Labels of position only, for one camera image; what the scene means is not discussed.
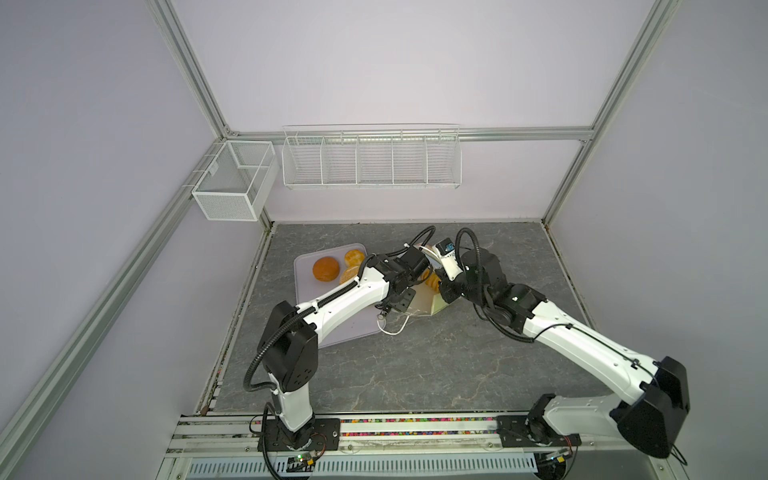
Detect printed paper gift bag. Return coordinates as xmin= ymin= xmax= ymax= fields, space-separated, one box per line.
xmin=376 ymin=245 xmax=457 ymax=337

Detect sesame fake bread roll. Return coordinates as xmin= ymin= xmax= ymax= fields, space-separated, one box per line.
xmin=339 ymin=265 xmax=359 ymax=285

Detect lavender plastic tray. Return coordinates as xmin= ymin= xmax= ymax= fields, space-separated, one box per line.
xmin=292 ymin=242 xmax=387 ymax=350

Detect brown round fake bun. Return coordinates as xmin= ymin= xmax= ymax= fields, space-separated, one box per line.
xmin=312 ymin=256 xmax=341 ymax=282

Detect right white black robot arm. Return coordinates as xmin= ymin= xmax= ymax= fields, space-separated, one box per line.
xmin=433 ymin=239 xmax=690 ymax=458

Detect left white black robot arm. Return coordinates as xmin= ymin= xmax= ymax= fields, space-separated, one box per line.
xmin=243 ymin=246 xmax=431 ymax=434

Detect yellow fake bread in bag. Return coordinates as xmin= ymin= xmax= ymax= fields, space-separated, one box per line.
xmin=420 ymin=269 xmax=441 ymax=292

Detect small white mesh basket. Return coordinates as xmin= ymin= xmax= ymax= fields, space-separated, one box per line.
xmin=192 ymin=140 xmax=279 ymax=222

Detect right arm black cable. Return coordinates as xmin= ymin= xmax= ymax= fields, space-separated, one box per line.
xmin=454 ymin=226 xmax=538 ymax=344

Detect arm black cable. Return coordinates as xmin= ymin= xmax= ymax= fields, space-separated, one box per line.
xmin=454 ymin=226 xmax=538 ymax=344
xmin=242 ymin=225 xmax=437 ymax=394

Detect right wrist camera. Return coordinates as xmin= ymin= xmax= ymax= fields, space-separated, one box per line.
xmin=435 ymin=238 xmax=463 ymax=281

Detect long white wire basket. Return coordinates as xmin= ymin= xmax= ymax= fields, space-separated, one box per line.
xmin=282 ymin=123 xmax=463 ymax=189

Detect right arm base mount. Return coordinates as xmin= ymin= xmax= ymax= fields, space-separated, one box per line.
xmin=496 ymin=414 xmax=582 ymax=448

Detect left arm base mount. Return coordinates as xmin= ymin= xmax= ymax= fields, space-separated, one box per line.
xmin=258 ymin=417 xmax=341 ymax=453

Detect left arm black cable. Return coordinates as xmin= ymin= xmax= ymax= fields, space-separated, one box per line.
xmin=242 ymin=225 xmax=437 ymax=394

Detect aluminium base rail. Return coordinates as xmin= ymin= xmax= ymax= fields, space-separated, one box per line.
xmin=163 ymin=412 xmax=635 ymax=469

